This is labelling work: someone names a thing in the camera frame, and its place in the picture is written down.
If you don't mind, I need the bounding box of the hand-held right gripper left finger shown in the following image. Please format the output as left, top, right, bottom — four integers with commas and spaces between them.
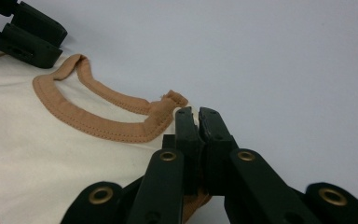
162, 105, 205, 197

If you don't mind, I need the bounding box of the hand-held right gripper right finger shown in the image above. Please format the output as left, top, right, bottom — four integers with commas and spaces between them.
199, 106, 240, 197

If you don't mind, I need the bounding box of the cream baby bodysuit brown trim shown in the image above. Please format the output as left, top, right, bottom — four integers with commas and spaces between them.
0, 53, 213, 224

